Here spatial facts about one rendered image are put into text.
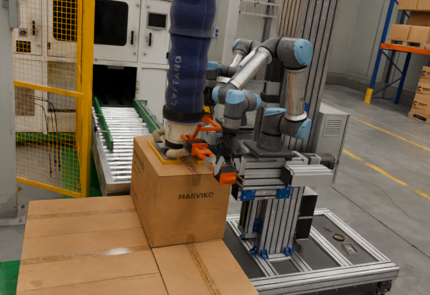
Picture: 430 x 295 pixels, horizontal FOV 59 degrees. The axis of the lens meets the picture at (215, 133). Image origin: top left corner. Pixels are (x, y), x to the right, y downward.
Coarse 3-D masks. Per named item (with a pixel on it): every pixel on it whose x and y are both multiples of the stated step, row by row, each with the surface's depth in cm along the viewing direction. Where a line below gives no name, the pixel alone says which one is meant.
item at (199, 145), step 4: (188, 140) 194; (192, 140) 195; (196, 140) 196; (200, 140) 197; (204, 140) 196; (188, 144) 190; (192, 144) 187; (196, 144) 188; (200, 144) 189; (204, 144) 190; (208, 144) 191; (188, 148) 191; (192, 148) 188; (200, 148) 190; (188, 152) 190; (192, 152) 188
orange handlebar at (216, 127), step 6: (210, 120) 241; (216, 126) 231; (186, 138) 200; (198, 150) 183; (204, 150) 184; (210, 150) 185; (198, 156) 183; (204, 156) 178; (210, 156) 180; (228, 180) 157; (234, 180) 159
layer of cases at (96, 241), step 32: (32, 224) 203; (64, 224) 206; (96, 224) 210; (128, 224) 214; (32, 256) 178; (64, 256) 181; (96, 256) 184; (128, 256) 187; (160, 256) 190; (192, 256) 193; (224, 256) 196; (32, 288) 158; (64, 288) 161; (96, 288) 163; (128, 288) 165; (160, 288) 168; (192, 288) 170; (224, 288) 173
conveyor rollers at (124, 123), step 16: (96, 112) 428; (112, 112) 435; (128, 112) 442; (112, 128) 377; (128, 128) 383; (144, 128) 389; (128, 144) 340; (112, 160) 301; (128, 160) 306; (112, 176) 271; (128, 176) 273
